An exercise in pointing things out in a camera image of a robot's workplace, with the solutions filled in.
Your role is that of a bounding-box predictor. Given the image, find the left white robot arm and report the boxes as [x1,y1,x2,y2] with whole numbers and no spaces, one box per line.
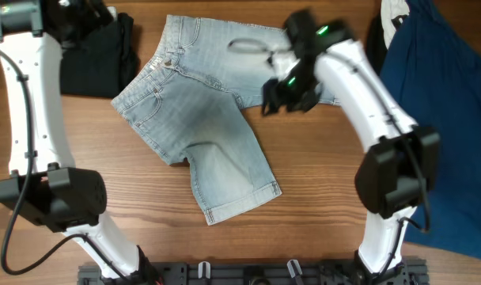
[0,1,162,284]

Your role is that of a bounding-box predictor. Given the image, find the light blue denim shorts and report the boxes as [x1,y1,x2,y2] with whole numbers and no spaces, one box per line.
[110,14,340,226]

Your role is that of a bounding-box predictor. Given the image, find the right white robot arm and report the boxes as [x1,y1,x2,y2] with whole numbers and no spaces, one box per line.
[262,9,440,284]

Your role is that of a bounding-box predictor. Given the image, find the white garment at edge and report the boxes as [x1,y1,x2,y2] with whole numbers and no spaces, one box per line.
[380,0,410,48]

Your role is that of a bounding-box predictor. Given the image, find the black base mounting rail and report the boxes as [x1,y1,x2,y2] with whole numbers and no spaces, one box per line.
[77,258,430,285]

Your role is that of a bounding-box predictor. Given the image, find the dark blue t-shirt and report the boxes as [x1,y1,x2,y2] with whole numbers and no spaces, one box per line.
[381,1,481,259]

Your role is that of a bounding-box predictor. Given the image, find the black garment under shirt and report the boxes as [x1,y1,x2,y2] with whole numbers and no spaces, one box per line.
[365,14,387,75]

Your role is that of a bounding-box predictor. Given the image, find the folded black garment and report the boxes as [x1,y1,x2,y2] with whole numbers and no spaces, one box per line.
[60,13,139,99]

